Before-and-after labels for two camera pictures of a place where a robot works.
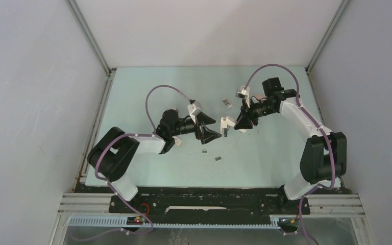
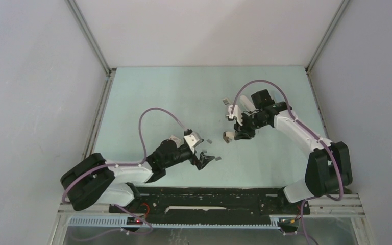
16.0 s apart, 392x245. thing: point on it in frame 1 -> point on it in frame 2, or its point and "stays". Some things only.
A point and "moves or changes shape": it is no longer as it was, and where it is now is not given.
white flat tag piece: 177,141 stays
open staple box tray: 227,102 stays
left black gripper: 201,120 -> 201,161
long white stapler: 225,123 moves or changes shape
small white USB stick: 244,93 -> 236,114
